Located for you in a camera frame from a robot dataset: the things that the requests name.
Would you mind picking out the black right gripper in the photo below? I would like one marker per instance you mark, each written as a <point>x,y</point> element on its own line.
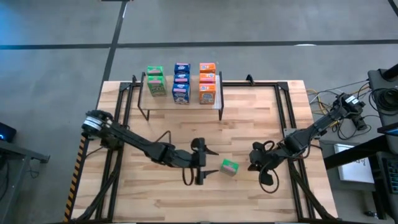
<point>269,158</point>

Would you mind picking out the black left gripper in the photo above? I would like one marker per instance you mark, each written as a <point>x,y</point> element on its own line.
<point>192,158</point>

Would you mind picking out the green Apple Jacks cereal box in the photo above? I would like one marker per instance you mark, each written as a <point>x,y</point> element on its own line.
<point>155,70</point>
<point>156,86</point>
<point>229,167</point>

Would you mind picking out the orange Frosted Mini Wheats box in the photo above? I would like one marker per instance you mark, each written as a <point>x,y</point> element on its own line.
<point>207,93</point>
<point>207,77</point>
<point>207,67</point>

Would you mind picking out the blue Frosted Flakes cereal box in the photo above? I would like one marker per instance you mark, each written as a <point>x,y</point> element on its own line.
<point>182,77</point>
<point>182,68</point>
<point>181,93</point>

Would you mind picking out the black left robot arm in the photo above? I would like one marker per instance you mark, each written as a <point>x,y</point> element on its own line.
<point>136,143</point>

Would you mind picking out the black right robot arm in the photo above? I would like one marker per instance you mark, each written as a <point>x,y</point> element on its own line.
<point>317,127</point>

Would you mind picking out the white sheet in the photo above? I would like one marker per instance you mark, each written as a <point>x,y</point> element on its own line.
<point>354,168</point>

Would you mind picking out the black slanted beam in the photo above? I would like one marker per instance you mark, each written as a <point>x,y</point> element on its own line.
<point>357,152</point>

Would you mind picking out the small black floor object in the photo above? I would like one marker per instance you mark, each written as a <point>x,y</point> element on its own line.
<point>371,214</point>

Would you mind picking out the yellow black hazard tape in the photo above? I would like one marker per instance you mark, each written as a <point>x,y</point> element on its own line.
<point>74,180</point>

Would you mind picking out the dark keyboard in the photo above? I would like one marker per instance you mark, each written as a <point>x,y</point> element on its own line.
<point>392,174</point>

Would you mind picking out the blue lit screen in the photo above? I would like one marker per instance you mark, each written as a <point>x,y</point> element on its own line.
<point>388,131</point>

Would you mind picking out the dark grey equipment cabinet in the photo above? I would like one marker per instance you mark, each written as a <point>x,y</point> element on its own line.
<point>377,81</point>

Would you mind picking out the grey side table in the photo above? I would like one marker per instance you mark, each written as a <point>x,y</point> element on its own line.
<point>18,152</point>

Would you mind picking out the black device with blue light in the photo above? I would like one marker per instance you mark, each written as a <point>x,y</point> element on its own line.
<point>5,132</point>

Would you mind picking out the black aluminium rig frame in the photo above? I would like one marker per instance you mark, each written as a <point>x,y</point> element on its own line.
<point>264,84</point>

